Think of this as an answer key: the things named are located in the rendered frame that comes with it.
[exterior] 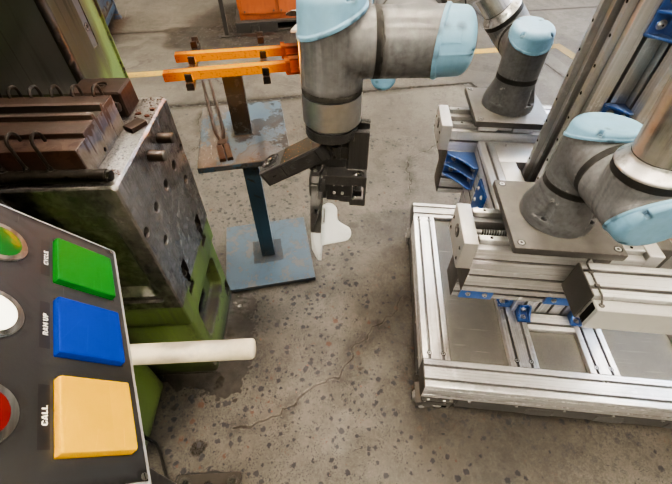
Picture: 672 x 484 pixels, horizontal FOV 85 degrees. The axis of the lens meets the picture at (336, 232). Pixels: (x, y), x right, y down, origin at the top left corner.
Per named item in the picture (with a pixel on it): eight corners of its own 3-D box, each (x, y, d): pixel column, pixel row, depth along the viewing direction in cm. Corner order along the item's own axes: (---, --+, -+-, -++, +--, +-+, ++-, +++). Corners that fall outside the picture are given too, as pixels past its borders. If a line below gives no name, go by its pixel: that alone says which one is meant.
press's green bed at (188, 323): (233, 290, 166) (206, 216, 132) (219, 373, 140) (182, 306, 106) (107, 296, 164) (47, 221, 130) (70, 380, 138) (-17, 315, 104)
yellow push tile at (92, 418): (129, 381, 41) (59, 373, 35) (139, 449, 36) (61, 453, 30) (118, 391, 41) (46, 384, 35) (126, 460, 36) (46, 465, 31)
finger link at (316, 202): (319, 235, 53) (322, 172, 51) (309, 234, 53) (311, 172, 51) (323, 229, 57) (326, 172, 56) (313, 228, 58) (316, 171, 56)
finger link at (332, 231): (348, 267, 55) (352, 205, 53) (309, 264, 55) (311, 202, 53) (349, 261, 58) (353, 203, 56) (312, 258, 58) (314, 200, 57)
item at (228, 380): (275, 280, 170) (275, 278, 169) (266, 415, 130) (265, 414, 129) (189, 284, 168) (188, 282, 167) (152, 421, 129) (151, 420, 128)
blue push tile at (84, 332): (119, 311, 47) (57, 294, 41) (126, 362, 43) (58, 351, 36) (109, 320, 47) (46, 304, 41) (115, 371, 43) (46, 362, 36)
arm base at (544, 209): (578, 193, 87) (600, 158, 80) (604, 241, 77) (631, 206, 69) (512, 189, 88) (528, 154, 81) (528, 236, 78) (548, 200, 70)
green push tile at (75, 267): (111, 258, 53) (57, 236, 47) (117, 297, 49) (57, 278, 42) (102, 265, 53) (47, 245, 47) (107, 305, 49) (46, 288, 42)
